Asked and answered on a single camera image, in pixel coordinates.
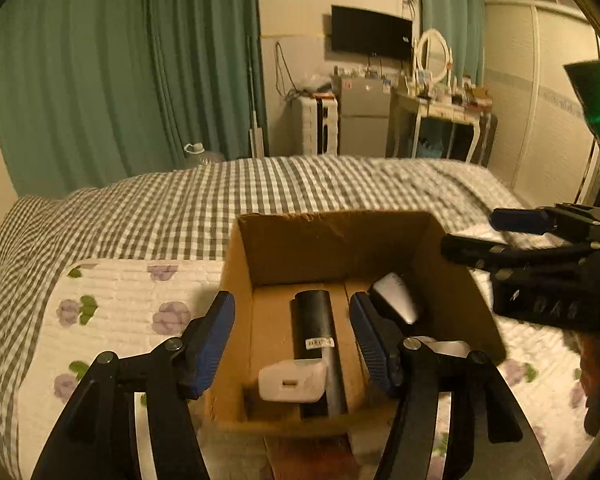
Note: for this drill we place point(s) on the blue cloth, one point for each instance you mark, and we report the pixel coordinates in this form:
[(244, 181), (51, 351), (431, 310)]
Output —
[(432, 147)]

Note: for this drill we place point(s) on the row of small bottles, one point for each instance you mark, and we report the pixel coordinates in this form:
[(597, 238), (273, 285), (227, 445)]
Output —
[(362, 72)]

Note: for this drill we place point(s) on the black cylinder with label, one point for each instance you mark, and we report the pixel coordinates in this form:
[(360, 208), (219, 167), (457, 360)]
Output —
[(312, 320)]

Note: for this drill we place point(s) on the black wall television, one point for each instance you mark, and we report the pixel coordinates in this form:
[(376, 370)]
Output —
[(370, 30)]

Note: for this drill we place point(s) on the cream wardrobe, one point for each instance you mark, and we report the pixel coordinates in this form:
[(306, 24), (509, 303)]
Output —
[(540, 100)]

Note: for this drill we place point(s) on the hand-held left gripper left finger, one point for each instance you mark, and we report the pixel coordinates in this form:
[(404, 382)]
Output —
[(214, 342)]

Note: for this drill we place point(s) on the brown cardboard box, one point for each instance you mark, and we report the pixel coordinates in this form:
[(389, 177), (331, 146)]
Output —
[(280, 255)]

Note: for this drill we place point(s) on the white vanity table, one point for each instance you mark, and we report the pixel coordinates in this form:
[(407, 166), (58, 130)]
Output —
[(435, 110)]

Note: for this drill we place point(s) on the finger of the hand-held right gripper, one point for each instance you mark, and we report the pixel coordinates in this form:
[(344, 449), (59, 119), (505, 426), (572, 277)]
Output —
[(520, 220), (475, 252)]

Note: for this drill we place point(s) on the green checkered bedspread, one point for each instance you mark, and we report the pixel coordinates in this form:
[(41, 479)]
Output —
[(180, 210)]

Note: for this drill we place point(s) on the grey small fridge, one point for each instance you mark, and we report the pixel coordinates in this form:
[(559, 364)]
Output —
[(365, 115)]

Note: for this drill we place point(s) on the silver computer mouse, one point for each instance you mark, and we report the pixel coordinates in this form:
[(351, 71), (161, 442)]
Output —
[(395, 295)]

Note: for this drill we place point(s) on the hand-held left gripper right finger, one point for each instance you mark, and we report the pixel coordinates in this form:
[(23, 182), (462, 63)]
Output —
[(375, 352)]

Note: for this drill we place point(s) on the white floral quilt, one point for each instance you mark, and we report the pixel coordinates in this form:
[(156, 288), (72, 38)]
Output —
[(125, 300)]

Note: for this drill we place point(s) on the white charger plug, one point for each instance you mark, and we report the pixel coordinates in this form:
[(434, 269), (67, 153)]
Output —
[(292, 380)]

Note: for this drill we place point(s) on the round white vanity mirror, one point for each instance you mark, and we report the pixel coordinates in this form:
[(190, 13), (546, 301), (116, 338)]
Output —
[(432, 55)]

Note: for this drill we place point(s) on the white pole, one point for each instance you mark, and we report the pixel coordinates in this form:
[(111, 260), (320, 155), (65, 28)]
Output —
[(255, 110)]

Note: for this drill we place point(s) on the dark brown board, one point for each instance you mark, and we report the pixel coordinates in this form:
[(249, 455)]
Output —
[(310, 457)]

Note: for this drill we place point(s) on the white storage unit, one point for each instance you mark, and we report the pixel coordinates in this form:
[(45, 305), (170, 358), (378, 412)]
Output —
[(312, 125)]

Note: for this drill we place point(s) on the clear water jug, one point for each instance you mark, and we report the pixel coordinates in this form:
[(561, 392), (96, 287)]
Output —
[(202, 157)]

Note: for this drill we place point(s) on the row of cosmetics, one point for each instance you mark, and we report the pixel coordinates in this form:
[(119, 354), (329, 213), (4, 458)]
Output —
[(455, 92)]

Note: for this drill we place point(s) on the green curtain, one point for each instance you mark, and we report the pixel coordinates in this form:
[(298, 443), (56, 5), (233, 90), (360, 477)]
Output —
[(450, 10), (75, 75), (210, 60)]

